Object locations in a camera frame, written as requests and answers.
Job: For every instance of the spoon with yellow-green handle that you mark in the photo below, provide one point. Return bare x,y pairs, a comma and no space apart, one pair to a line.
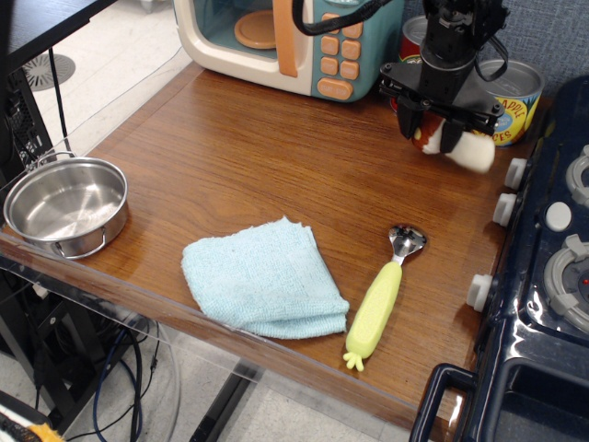
372,316

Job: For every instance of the plush mushroom toy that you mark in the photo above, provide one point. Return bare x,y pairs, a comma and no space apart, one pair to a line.
475,152

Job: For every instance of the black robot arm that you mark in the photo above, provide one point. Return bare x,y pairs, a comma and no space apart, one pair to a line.
483,19

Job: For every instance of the black desk frame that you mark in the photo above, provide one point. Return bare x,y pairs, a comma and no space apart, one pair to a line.
29,28

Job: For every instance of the floor vent grille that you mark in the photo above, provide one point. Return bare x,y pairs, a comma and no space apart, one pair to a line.
41,67

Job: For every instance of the black computer tower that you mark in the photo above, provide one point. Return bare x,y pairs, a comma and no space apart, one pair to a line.
27,136

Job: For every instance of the tomato sauce can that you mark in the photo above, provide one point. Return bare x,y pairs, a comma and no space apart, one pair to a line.
413,32

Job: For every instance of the steel pot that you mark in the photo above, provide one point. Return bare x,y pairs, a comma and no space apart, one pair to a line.
72,207

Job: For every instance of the dark blue toy stove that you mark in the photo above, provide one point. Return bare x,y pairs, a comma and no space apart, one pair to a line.
530,381

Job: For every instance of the yellow fuzzy object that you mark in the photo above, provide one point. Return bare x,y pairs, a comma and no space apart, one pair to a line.
32,433

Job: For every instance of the light blue cloth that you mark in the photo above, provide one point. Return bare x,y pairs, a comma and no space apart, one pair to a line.
268,280

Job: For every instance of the toy microwave oven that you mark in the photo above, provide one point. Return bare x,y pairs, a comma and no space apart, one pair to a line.
258,41

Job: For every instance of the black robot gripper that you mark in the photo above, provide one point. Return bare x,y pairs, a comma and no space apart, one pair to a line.
445,84

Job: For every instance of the pineapple slices can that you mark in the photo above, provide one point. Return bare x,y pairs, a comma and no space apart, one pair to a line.
518,89

